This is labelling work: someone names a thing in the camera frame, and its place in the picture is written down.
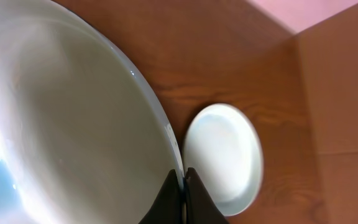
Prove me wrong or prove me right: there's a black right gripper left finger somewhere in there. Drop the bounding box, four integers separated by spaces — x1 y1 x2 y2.
139 169 182 224

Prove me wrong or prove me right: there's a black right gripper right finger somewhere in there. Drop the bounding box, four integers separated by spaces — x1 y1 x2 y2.
185 167 229 224

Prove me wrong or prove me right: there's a mint plate with small scribble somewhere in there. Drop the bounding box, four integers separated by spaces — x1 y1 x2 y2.
183 103 264 217

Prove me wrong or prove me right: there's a mint plate with large scribble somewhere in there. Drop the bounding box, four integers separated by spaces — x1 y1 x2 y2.
0 1 183 223

